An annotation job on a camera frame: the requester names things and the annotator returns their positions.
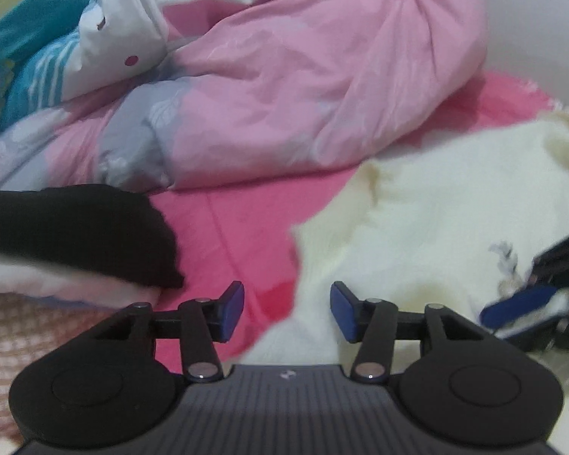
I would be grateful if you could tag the black folded garment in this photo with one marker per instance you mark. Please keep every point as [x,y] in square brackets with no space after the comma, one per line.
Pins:
[94,228]

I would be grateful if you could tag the pink floral bed blanket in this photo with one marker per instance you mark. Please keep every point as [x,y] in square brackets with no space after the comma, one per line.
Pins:
[245,232]

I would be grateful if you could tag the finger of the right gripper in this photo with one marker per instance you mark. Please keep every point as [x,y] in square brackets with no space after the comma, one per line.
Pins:
[529,299]

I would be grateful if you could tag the stack of folded clothes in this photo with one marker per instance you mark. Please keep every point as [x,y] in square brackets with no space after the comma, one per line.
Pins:
[44,305]

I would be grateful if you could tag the cream white fleece sweater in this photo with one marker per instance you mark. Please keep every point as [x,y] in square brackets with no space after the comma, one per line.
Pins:
[456,220]

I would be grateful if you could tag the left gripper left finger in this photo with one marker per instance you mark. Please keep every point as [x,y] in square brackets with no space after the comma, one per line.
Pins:
[122,377]

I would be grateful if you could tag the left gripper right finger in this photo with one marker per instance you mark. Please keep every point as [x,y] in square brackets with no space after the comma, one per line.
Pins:
[449,376]

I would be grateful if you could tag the pink patterned duvet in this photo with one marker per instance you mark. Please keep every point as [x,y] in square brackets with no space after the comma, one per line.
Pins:
[146,95]

